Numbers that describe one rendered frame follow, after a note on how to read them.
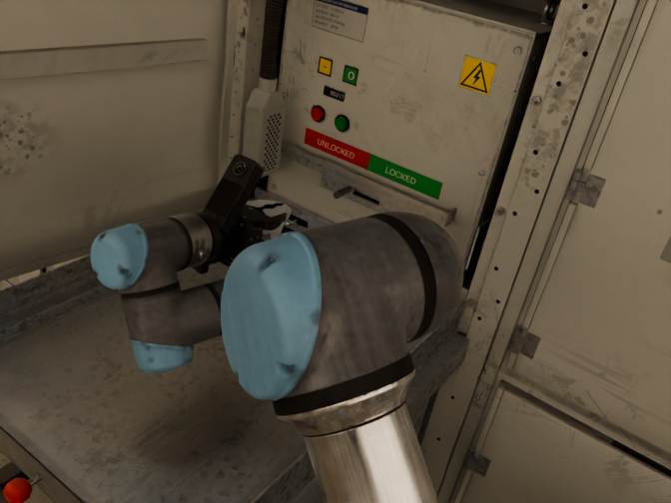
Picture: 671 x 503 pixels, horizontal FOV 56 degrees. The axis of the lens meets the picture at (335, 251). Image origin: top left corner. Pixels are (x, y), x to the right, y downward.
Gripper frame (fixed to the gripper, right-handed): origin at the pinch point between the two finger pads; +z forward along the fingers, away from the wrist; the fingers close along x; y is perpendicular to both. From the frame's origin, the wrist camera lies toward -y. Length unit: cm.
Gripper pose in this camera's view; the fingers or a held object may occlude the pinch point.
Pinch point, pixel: (285, 206)
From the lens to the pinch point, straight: 105.7
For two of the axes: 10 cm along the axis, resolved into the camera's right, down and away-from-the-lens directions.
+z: 5.4, -2.0, 8.2
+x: 8.0, 4.1, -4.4
